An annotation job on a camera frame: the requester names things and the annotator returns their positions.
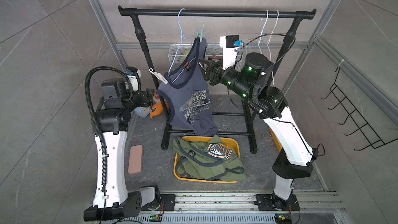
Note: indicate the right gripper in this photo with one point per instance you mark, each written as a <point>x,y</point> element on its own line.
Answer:
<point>215,70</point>

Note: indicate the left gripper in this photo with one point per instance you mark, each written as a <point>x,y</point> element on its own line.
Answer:
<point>148,92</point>

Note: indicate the white clothespin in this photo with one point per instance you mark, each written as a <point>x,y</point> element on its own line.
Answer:
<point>159,76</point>

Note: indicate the green clothespin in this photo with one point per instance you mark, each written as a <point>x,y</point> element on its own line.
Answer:
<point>200,33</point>

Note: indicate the navy blue tank top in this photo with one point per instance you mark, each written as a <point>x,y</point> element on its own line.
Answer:
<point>186,92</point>

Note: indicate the light blue wire hanger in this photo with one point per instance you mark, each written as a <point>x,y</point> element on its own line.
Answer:
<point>182,38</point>

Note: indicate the green tank top printed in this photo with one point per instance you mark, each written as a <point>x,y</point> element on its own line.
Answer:
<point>219,150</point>

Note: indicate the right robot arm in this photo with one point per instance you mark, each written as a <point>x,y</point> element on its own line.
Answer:
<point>296,158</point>

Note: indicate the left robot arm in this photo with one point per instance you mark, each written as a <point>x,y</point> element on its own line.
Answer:
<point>110,122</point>

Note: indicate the orange toy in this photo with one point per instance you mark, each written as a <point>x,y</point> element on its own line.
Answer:
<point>157,107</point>

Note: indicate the pink rectangular block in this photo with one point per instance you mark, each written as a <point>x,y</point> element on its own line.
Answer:
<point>136,160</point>

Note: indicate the black clothes rack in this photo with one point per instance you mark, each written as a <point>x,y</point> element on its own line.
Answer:
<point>217,13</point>

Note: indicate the large yellow tray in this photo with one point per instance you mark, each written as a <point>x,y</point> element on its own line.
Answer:
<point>178,174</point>

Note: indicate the small yellow bin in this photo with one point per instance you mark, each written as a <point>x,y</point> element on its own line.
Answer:
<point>276,140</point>

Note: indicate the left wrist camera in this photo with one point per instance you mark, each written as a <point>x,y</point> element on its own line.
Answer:
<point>134,76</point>

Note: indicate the white wire mesh basket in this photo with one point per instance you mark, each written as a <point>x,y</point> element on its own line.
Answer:
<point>212,49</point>

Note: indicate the metal base rail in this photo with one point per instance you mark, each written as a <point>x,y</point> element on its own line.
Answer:
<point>307,207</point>

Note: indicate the black wall hook rack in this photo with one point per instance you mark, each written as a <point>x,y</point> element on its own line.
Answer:
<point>361,125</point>

